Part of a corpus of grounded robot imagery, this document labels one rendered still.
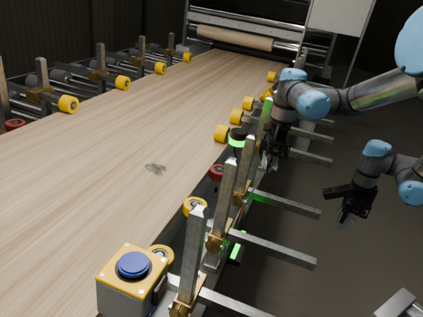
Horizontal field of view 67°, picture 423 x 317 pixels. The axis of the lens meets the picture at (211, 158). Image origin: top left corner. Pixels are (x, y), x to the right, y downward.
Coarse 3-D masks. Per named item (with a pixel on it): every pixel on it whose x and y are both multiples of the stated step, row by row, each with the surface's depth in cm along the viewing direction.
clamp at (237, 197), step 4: (248, 180) 130; (248, 184) 127; (236, 192) 121; (244, 192) 121; (232, 196) 120; (236, 196) 120; (240, 196) 120; (244, 196) 122; (232, 200) 120; (236, 200) 120; (240, 200) 119; (232, 204) 121; (236, 204) 121; (240, 204) 120
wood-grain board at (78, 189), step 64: (192, 64) 267; (256, 64) 302; (64, 128) 139; (128, 128) 148; (192, 128) 158; (0, 192) 98; (64, 192) 102; (128, 192) 107; (192, 192) 113; (0, 256) 78; (64, 256) 81
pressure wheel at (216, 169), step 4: (216, 164) 130; (212, 168) 127; (216, 168) 127; (220, 168) 127; (212, 172) 124; (216, 172) 124; (220, 172) 125; (212, 176) 125; (216, 176) 124; (220, 176) 124; (216, 180) 125; (220, 180) 125; (216, 188) 131
